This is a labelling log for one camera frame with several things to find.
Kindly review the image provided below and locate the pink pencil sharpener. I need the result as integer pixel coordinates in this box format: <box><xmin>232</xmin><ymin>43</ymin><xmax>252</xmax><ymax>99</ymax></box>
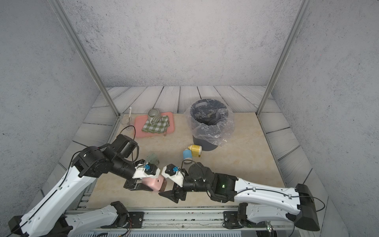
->
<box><xmin>142</xmin><ymin>175</ymin><xmax>167</xmax><ymax>192</ymax></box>

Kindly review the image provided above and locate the green white pencil sharpener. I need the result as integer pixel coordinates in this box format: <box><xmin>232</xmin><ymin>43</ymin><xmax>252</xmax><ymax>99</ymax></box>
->
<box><xmin>145</xmin><ymin>153</ymin><xmax>160</xmax><ymax>166</ymax></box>

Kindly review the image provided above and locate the blue pencil sharpener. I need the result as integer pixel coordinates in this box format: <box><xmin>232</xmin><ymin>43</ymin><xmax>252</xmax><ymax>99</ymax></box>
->
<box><xmin>183</xmin><ymin>149</ymin><xmax>192</xmax><ymax>162</ymax></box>

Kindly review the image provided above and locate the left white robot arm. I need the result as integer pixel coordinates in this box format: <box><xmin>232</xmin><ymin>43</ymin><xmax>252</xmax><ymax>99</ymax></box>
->
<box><xmin>8</xmin><ymin>134</ymin><xmax>159</xmax><ymax>237</ymax></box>

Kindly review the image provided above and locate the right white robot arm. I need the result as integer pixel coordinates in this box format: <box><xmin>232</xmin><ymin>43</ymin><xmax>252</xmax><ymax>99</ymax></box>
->
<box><xmin>159</xmin><ymin>163</ymin><xmax>321</xmax><ymax>232</ymax></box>

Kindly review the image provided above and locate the pink plastic tray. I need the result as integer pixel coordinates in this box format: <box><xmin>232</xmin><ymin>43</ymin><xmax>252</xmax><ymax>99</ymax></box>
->
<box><xmin>134</xmin><ymin>112</ymin><xmax>175</xmax><ymax>138</ymax></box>

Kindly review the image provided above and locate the green checkered cloth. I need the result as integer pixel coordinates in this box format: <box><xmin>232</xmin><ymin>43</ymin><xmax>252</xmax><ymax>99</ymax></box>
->
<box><xmin>142</xmin><ymin>116</ymin><xmax>170</xmax><ymax>134</ymax></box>

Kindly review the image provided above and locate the clear glass with stick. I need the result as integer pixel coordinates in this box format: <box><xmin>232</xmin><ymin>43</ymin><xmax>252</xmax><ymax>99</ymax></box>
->
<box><xmin>121</xmin><ymin>107</ymin><xmax>133</xmax><ymax>131</ymax></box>

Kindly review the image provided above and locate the ribbed grey cup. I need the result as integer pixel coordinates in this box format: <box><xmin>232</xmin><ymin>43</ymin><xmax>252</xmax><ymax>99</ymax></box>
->
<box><xmin>148</xmin><ymin>108</ymin><xmax>162</xmax><ymax>124</ymax></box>

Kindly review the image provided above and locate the clear plastic bin liner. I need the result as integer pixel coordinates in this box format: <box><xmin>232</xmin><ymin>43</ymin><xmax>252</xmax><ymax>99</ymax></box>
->
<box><xmin>184</xmin><ymin>102</ymin><xmax>236</xmax><ymax>146</ymax></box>

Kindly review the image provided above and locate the dark grey trash bin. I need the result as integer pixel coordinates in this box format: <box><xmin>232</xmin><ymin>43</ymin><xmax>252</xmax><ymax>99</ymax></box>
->
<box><xmin>189</xmin><ymin>98</ymin><xmax>229</xmax><ymax>152</ymax></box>

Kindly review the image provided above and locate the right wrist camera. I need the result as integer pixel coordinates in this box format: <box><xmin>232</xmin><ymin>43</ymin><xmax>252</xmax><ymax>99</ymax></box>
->
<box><xmin>161</xmin><ymin>164</ymin><xmax>184</xmax><ymax>188</ymax></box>

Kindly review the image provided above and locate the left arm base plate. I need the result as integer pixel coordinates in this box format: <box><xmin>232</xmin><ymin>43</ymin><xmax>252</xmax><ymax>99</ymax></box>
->
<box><xmin>117</xmin><ymin>211</ymin><xmax>145</xmax><ymax>229</ymax></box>

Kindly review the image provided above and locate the aluminium mounting rail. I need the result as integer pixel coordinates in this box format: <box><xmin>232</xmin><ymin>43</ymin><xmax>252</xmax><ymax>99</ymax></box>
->
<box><xmin>63</xmin><ymin>205</ymin><xmax>297</xmax><ymax>237</ymax></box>

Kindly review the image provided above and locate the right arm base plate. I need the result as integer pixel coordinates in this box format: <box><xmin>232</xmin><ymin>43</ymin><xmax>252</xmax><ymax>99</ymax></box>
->
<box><xmin>222</xmin><ymin>211</ymin><xmax>247</xmax><ymax>230</ymax></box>

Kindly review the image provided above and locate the left metal frame post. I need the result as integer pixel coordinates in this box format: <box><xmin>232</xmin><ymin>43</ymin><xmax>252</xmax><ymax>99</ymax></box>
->
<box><xmin>48</xmin><ymin>0</ymin><xmax>120</xmax><ymax>118</ymax></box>

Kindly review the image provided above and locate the metal frame post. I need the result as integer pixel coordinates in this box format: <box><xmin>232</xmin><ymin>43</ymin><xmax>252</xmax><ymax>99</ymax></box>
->
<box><xmin>256</xmin><ymin>0</ymin><xmax>311</xmax><ymax>117</ymax></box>
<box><xmin>48</xmin><ymin>0</ymin><xmax>120</xmax><ymax>118</ymax></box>

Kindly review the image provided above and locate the right metal frame post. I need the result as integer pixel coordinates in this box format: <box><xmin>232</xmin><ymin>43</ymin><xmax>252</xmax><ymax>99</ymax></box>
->
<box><xmin>256</xmin><ymin>0</ymin><xmax>311</xmax><ymax>117</ymax></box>

